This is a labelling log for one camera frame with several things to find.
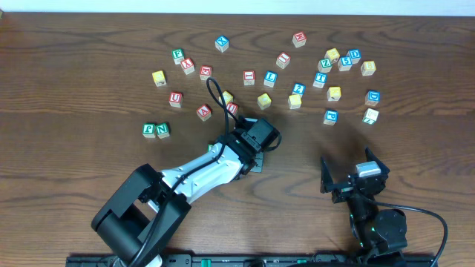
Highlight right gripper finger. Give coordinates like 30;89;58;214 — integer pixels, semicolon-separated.
365;147;388;171
320;157;334;193

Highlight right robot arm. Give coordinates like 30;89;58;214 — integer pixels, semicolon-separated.
320;148;407;266

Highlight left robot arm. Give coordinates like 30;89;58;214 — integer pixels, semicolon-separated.
91;117;281;266

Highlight red U block centre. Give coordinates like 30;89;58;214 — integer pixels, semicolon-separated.
226;102;238;118

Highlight red u block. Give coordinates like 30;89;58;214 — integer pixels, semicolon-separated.
169;92;183;108
226;102;238;118

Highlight white green Z block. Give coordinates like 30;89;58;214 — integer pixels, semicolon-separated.
362;108;379;125

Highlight yellow block centre left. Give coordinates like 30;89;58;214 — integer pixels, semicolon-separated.
218;91;234;106

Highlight red A block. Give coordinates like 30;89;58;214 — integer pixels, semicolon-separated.
197;105;212;122

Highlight blue block lower right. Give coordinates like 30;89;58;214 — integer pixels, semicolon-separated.
323;110;338;125

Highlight blue D block right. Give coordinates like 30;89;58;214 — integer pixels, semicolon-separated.
365;90;381;107

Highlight blue d block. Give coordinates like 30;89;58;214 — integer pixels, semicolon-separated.
365;90;381;107
347;49;361;65

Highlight yellow block below 2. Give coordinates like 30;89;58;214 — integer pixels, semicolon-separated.
288;94;302;109

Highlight red I block centre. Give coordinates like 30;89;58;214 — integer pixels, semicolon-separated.
243;70;255;86

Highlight red i block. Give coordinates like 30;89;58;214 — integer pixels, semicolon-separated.
243;70;255;86
276;52;291;69

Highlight blue L block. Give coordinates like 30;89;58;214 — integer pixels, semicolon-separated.
263;71;278;88

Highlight blue 2 block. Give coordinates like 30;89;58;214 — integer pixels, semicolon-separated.
292;83;306;98

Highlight red E block left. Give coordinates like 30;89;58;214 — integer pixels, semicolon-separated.
200;65;212;81

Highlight red e block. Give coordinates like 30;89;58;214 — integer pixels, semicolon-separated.
292;31;307;47
200;65;212;81

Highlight red U block left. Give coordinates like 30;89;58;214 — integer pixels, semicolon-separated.
169;92;183;108

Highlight green N block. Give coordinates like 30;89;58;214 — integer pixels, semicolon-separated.
155;122;170;139

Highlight red I block upper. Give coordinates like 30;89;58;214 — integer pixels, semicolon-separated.
276;52;291;69

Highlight yellow 8 block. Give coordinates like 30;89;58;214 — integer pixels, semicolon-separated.
361;61;376;76

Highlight blue T block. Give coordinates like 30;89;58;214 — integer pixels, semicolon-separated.
312;72;327;88

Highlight blue 5 block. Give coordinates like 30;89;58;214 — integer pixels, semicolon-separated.
338;56;353;71

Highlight red X block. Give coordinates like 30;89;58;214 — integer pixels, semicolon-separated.
180;58;195;75

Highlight blue X block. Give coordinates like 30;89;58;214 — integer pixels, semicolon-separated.
215;36;229;53

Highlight green J block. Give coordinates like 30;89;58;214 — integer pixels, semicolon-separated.
142;123;157;138

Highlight blue D block upper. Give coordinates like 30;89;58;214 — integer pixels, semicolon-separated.
347;49;361;65

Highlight yellow block far left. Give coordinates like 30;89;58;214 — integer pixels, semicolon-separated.
152;70;166;87

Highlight yellow block top right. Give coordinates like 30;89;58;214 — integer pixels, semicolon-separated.
324;48;340;64

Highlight green F block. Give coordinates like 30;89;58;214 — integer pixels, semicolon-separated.
171;48;185;65

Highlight red E block top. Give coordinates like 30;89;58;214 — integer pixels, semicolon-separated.
292;31;307;47

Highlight left black cable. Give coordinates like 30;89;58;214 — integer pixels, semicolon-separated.
125;76;242;267

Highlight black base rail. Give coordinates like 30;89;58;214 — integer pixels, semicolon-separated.
65;252;433;267

